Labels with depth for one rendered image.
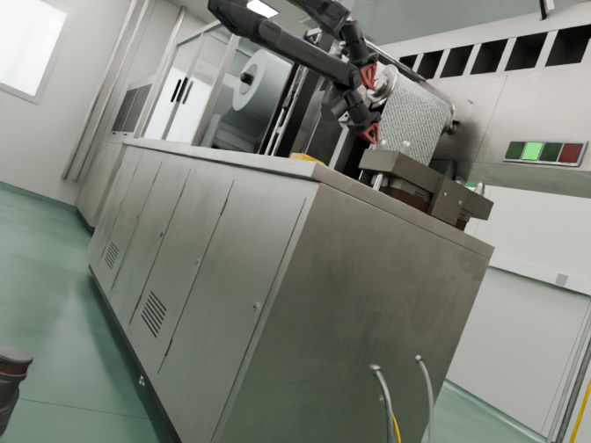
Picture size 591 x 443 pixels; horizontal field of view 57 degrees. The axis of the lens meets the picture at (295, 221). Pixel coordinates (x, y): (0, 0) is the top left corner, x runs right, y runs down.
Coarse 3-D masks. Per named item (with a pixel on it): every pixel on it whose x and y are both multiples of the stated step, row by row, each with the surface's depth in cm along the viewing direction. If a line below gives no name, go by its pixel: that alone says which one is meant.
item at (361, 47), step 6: (354, 42) 158; (360, 42) 159; (348, 48) 160; (354, 48) 159; (360, 48) 159; (366, 48) 160; (354, 54) 160; (360, 54) 160; (366, 54) 160; (372, 54) 159; (354, 60) 161; (360, 60) 159; (366, 60) 158
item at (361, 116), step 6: (360, 102) 156; (348, 108) 158; (354, 108) 156; (360, 108) 156; (366, 108) 158; (354, 114) 157; (360, 114) 157; (366, 114) 158; (372, 114) 158; (378, 114) 157; (354, 120) 159; (360, 120) 158; (366, 120) 157; (348, 126) 163; (354, 126) 160; (360, 126) 157; (366, 126) 156
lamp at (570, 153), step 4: (568, 144) 143; (572, 144) 142; (576, 144) 141; (580, 144) 140; (564, 148) 144; (568, 148) 143; (572, 148) 142; (576, 148) 141; (580, 148) 140; (564, 152) 144; (568, 152) 143; (572, 152) 142; (576, 152) 141; (560, 156) 144; (564, 156) 143; (568, 156) 142; (572, 156) 141; (576, 156) 140; (560, 160) 144; (564, 160) 143; (568, 160) 142; (572, 160) 141
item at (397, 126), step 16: (384, 112) 163; (400, 112) 166; (384, 128) 164; (400, 128) 167; (416, 128) 170; (432, 128) 173; (400, 144) 168; (416, 144) 171; (432, 144) 174; (416, 160) 172
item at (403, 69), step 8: (368, 48) 193; (376, 48) 194; (384, 56) 196; (384, 64) 202; (392, 64) 199; (400, 64) 199; (400, 72) 204; (408, 72) 201; (416, 80) 208; (424, 80) 205
